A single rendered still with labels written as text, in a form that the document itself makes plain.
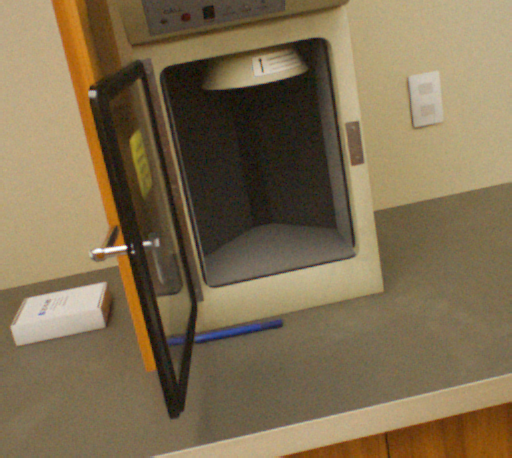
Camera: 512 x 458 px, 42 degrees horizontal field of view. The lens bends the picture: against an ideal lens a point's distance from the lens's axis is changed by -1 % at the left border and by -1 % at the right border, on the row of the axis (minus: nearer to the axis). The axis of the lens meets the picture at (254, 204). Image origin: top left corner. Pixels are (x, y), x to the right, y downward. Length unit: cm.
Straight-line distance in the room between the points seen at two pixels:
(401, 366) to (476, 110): 80
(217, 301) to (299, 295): 13
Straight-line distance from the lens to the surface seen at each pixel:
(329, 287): 113
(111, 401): 102
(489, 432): 101
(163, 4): 94
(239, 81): 104
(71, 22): 93
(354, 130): 106
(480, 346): 99
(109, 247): 79
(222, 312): 112
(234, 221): 128
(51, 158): 149
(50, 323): 124
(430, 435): 97
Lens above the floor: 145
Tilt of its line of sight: 17 degrees down
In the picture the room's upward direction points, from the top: 11 degrees counter-clockwise
